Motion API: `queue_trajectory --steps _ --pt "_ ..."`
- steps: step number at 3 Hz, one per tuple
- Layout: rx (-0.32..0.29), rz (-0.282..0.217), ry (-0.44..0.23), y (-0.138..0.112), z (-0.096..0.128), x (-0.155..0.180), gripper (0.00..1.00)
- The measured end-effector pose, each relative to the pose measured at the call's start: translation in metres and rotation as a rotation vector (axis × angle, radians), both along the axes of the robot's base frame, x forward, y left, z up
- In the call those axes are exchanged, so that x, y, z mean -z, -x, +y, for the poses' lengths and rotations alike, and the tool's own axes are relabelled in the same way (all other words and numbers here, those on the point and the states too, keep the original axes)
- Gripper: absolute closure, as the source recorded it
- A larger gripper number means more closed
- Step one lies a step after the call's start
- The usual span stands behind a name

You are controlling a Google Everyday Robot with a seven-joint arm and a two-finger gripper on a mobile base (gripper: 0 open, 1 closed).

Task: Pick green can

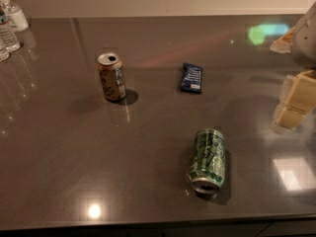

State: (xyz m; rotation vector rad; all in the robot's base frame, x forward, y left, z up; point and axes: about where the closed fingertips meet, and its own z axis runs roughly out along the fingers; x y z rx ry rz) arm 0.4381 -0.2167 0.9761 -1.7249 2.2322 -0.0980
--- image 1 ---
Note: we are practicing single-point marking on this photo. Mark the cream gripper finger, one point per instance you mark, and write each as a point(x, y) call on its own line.
point(286, 120)
point(299, 92)

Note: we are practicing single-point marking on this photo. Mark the green soda can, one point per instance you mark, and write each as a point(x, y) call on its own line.
point(207, 172)

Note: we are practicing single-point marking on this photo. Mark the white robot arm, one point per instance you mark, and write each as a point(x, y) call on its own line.
point(300, 42)

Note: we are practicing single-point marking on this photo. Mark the orange soda can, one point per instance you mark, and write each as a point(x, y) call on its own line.
point(111, 76)

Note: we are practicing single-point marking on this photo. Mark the blue snack wrapper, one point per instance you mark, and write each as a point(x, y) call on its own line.
point(191, 79)

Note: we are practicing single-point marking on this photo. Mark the hand sanitizer pump bottle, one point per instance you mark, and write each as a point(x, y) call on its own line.
point(15, 16)

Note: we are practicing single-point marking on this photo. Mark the clear plastic water bottle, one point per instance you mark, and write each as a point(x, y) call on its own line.
point(7, 36)

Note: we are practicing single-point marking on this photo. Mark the clear bottle at edge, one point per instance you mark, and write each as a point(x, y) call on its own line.
point(4, 54)

